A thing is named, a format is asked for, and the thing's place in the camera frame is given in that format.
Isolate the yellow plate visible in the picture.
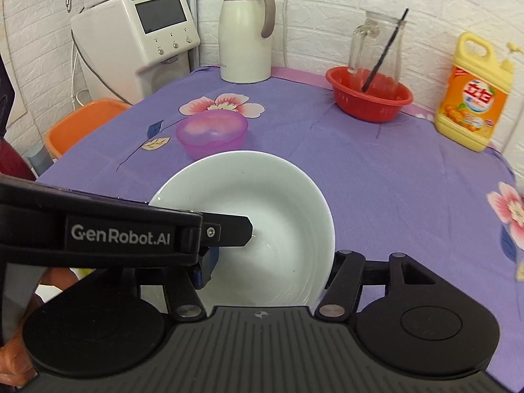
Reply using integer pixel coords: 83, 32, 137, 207
71, 268, 94, 279

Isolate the white red ceramic bowl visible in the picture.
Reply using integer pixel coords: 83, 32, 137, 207
150, 151, 336, 310

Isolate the person's left hand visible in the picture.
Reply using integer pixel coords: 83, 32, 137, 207
1, 268, 78, 388

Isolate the grey cylinder cup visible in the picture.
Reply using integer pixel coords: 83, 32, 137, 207
27, 142, 53, 176

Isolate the dark red thermos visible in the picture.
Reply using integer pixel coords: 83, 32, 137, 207
0, 139, 35, 181

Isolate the purple floral tablecloth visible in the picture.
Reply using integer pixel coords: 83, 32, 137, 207
41, 67, 523, 390

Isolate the purple plastic bowl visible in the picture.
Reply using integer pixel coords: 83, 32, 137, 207
176, 110, 249, 160

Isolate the orange plastic basin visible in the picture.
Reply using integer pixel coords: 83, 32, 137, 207
45, 99, 131, 159

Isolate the red plastic colander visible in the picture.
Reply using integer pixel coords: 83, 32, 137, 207
325, 66, 413, 123

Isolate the white water dispenser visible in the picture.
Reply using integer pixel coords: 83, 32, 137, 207
71, 0, 201, 105

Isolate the white thermos jug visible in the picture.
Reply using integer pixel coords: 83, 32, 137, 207
218, 0, 276, 84

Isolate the yellow detergent bottle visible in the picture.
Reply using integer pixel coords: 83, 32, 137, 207
434, 31, 523, 152

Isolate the black stirring stick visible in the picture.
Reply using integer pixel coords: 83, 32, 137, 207
360, 8, 409, 96

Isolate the glass pitcher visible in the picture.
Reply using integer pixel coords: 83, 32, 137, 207
347, 8, 409, 99

